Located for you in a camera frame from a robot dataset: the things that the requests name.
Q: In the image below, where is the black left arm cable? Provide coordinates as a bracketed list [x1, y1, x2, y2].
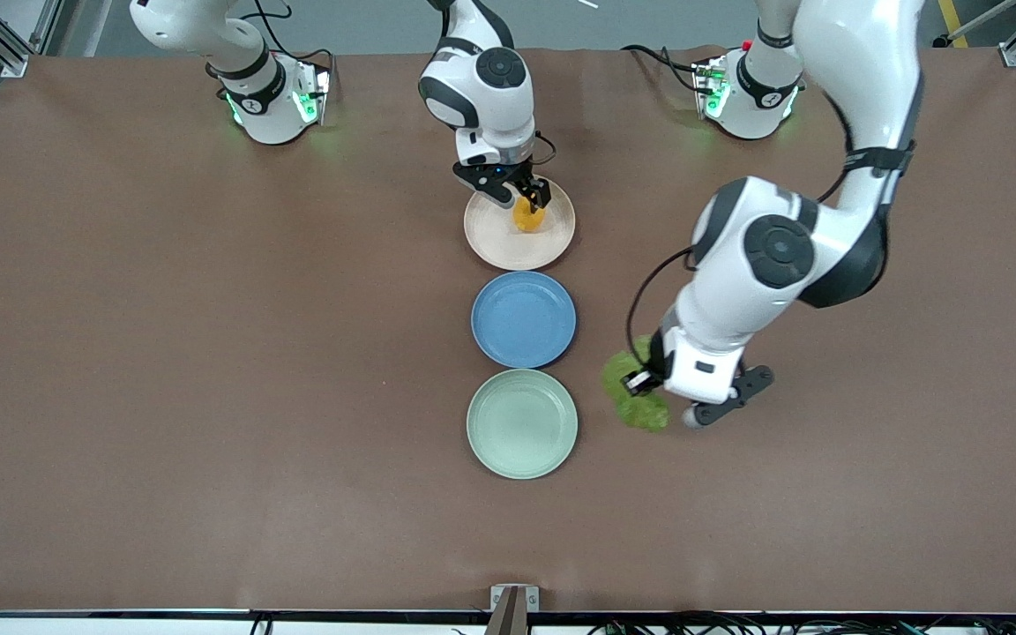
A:
[626, 88, 855, 373]

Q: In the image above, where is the green lettuce leaf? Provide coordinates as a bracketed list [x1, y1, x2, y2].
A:
[601, 333, 672, 433]

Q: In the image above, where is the white table edge rail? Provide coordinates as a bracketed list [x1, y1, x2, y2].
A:
[0, 609, 1016, 635]

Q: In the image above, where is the black base cable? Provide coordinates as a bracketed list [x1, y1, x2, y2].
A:
[621, 44, 707, 93]
[243, 0, 337, 80]

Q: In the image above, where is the pale green plate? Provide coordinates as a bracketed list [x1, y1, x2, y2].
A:
[466, 369, 579, 481]

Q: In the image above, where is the brown table cover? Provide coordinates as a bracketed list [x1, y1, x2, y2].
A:
[0, 46, 1016, 614]

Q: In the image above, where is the grey metal bracket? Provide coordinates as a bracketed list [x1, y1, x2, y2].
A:
[483, 584, 540, 635]

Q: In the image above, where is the beige plate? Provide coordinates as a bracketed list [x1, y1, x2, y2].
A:
[463, 172, 577, 272]

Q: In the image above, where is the yellow lemon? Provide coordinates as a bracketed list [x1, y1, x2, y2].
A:
[512, 196, 548, 234]

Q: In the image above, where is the blue plate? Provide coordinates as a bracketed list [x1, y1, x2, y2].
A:
[471, 271, 578, 370]

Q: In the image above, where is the thin rod with black foot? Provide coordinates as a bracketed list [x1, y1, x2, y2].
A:
[931, 0, 1016, 48]

